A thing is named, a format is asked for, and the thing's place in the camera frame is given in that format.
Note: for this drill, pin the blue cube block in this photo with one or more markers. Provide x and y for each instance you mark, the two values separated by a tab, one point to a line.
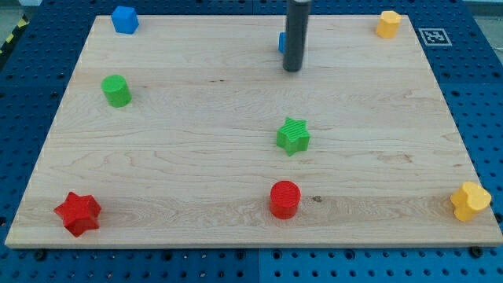
125	19

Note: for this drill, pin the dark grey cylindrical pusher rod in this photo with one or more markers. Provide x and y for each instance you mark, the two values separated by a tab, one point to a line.
297	16

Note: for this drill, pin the green cylinder block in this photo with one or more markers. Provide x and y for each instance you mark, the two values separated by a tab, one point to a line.
116	91

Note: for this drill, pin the red cylinder block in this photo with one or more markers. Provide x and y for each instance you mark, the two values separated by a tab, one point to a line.
284	199

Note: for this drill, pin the red star block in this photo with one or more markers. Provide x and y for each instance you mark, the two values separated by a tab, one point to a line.
79	213

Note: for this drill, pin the green star block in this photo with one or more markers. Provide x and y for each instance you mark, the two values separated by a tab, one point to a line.
293	136

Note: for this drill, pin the small blue block behind rod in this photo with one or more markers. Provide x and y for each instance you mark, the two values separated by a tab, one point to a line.
281	42

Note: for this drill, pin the yellow heart block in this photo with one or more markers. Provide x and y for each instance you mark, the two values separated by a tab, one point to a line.
469	200

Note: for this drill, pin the wooden board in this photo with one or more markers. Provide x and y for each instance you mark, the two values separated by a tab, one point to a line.
191	160

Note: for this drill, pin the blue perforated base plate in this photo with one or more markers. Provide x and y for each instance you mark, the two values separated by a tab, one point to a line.
33	80

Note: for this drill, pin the yellow hexagon block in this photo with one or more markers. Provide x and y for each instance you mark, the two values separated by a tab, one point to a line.
388	24

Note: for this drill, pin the white fiducial marker tag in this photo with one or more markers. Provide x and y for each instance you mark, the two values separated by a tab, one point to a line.
435	37

